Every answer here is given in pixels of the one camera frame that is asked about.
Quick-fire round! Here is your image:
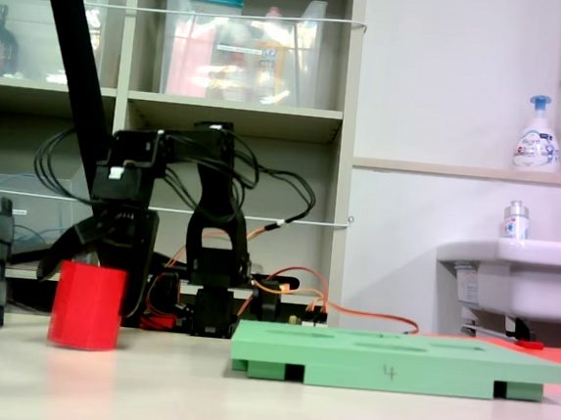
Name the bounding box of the small clear sanitizer bottle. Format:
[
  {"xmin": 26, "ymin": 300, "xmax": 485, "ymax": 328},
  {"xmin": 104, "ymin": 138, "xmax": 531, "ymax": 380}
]
[{"xmin": 500, "ymin": 198, "xmax": 533, "ymax": 242}]

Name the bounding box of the red octagonal pillar block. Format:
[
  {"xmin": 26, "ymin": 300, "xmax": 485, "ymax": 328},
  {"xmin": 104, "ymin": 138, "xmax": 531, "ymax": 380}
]
[{"xmin": 45, "ymin": 258, "xmax": 129, "ymax": 354}]

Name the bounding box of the green shape sorting board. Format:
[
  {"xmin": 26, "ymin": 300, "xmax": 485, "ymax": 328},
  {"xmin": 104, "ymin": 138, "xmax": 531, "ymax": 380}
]
[{"xmin": 226, "ymin": 317, "xmax": 561, "ymax": 407}]

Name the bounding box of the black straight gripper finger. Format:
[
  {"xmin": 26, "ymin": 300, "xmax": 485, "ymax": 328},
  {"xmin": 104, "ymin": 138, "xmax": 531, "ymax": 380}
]
[{"xmin": 96, "ymin": 206, "xmax": 161, "ymax": 321}]

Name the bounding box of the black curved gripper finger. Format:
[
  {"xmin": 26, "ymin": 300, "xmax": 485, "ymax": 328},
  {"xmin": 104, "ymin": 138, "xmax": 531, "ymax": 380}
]
[{"xmin": 35, "ymin": 210, "xmax": 108, "ymax": 288}]

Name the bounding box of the orange looped wire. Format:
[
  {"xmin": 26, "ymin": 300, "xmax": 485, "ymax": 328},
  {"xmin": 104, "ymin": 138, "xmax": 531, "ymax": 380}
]
[{"xmin": 161, "ymin": 212, "xmax": 431, "ymax": 337}]

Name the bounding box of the clear plastic storage box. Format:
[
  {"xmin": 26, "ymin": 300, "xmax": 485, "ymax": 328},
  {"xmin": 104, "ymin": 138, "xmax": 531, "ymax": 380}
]
[{"xmin": 0, "ymin": 172, "xmax": 75, "ymax": 255}]

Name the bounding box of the beige shelf unit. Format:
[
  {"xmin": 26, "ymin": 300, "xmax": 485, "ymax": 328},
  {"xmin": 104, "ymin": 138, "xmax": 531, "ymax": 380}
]
[{"xmin": 0, "ymin": 0, "xmax": 370, "ymax": 347}]

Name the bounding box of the white ceramic sink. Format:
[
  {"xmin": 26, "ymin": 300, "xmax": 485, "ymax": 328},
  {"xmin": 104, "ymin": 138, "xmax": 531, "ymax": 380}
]
[{"xmin": 431, "ymin": 230, "xmax": 561, "ymax": 325}]

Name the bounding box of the black gripper cable bundle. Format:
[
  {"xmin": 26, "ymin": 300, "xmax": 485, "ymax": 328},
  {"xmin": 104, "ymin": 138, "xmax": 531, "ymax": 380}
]
[{"xmin": 30, "ymin": 124, "xmax": 121, "ymax": 208}]

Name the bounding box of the white blue soap dispenser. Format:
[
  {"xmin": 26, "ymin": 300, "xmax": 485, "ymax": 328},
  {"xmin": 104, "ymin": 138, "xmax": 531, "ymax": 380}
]
[{"xmin": 509, "ymin": 92, "xmax": 561, "ymax": 175}]

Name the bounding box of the dark brown bottle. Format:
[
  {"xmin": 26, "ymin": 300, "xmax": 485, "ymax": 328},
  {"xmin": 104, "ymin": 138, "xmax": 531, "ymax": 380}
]
[{"xmin": 0, "ymin": 3, "xmax": 24, "ymax": 80}]

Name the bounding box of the white shelf cord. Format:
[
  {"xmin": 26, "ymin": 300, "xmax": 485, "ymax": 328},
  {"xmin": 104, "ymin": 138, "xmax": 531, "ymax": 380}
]
[
  {"xmin": 0, "ymin": 0, "xmax": 370, "ymax": 35},
  {"xmin": 0, "ymin": 185, "xmax": 355, "ymax": 230}
]

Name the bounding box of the black twin servo cable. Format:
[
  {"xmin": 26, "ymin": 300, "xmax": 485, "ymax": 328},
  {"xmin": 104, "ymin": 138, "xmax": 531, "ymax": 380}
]
[{"xmin": 229, "ymin": 163, "xmax": 320, "ymax": 232}]

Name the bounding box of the large clear plastic bin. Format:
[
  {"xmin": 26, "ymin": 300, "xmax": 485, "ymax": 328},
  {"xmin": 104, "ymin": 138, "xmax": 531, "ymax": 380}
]
[{"xmin": 156, "ymin": 0, "xmax": 329, "ymax": 111}]

